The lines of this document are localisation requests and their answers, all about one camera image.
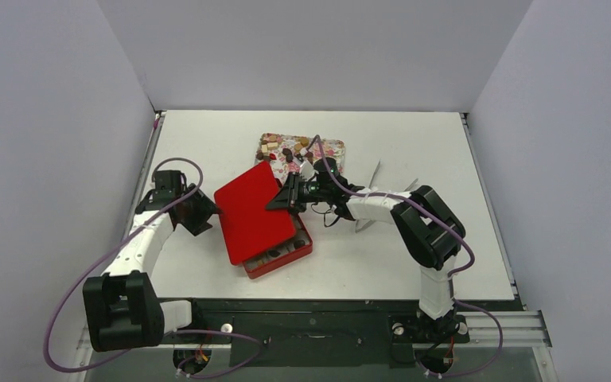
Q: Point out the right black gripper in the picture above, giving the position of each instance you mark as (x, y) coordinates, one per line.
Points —
(295, 192)

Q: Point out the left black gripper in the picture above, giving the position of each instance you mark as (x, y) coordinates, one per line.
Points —
(206, 210)

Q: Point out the red chocolate box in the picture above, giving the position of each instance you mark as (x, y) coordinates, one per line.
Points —
(272, 259)

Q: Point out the red box lid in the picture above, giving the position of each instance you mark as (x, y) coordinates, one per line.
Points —
(248, 227)

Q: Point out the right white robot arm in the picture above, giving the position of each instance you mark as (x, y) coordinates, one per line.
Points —
(431, 233)

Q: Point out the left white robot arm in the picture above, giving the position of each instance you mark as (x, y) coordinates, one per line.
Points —
(122, 308)

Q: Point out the floral serving tray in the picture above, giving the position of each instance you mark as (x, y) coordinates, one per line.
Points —
(283, 152)

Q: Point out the metal tweezers on table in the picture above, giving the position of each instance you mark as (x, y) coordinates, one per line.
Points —
(362, 225)

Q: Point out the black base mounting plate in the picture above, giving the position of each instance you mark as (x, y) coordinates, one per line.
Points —
(314, 333)

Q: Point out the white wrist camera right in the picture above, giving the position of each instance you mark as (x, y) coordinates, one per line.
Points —
(307, 170)

